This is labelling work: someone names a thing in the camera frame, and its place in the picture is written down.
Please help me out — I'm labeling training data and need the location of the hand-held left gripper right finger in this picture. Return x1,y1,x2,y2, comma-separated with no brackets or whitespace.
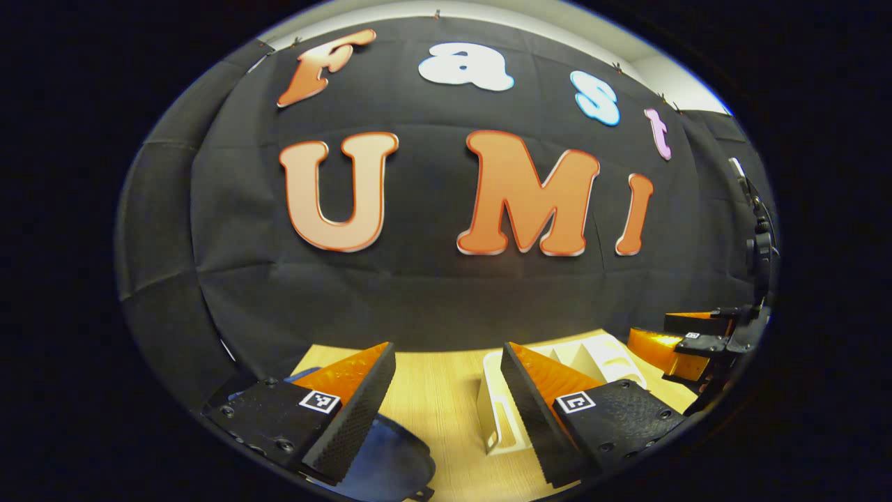
500,341,691,489

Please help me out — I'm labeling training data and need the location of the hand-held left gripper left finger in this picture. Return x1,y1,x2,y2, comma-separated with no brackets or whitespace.
201,341,397,487

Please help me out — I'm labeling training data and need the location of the blue schoolbag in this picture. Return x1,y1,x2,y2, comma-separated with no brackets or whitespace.
282,366,438,502

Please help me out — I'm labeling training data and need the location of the white bookshelf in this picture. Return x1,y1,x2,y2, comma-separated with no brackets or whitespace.
477,333,649,458

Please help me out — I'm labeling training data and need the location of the black backdrop cloth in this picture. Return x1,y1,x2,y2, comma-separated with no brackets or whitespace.
115,14,778,420

